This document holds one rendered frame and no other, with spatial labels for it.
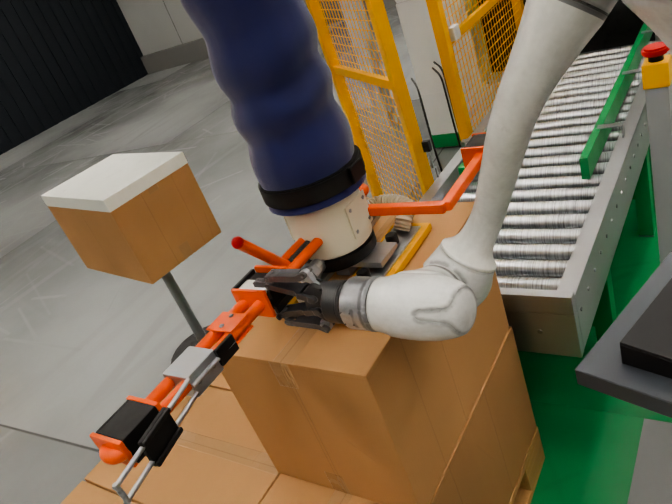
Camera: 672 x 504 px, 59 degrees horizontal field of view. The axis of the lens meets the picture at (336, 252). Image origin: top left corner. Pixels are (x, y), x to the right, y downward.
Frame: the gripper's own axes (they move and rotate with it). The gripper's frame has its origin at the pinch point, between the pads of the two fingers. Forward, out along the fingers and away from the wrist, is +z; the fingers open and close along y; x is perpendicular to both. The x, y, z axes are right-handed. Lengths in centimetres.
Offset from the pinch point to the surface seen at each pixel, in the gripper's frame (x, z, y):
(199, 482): -12, 40, 53
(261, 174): 16.5, 3.5, -17.3
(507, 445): 36, -22, 78
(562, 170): 147, -15, 54
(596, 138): 152, -28, 44
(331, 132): 24.8, -9.9, -20.7
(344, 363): -1.6, -14.8, 13.3
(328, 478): -3.7, 2.2, 49.2
